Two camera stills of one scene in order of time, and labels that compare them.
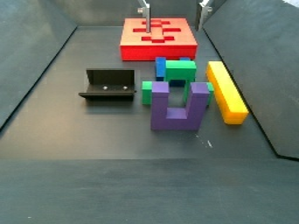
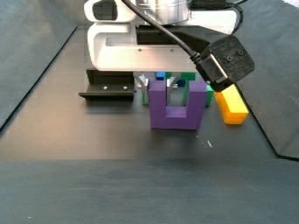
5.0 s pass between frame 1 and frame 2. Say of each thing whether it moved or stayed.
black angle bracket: stayed
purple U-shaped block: stayed
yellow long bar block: stayed
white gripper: moved
